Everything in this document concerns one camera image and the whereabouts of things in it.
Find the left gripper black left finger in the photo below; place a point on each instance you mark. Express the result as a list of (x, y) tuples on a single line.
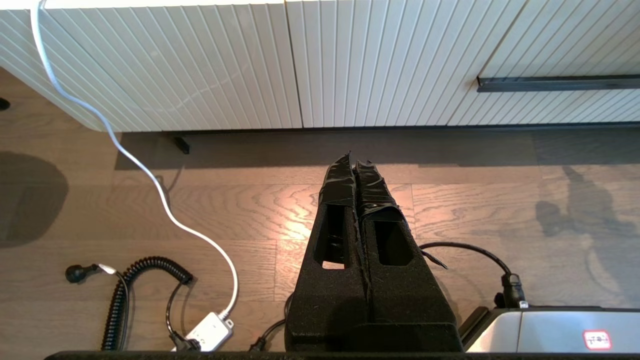
[(325, 310)]

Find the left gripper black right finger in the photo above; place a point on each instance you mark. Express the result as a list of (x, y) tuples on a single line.
[(410, 310)]

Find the white fluted drawer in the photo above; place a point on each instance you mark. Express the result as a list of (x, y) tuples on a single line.
[(575, 50)]

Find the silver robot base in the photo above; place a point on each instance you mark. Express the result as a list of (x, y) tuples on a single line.
[(550, 332)]

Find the white long TV cabinet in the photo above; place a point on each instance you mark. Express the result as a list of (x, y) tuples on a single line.
[(250, 60)]

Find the white adapter box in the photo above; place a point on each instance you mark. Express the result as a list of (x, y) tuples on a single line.
[(210, 332)]

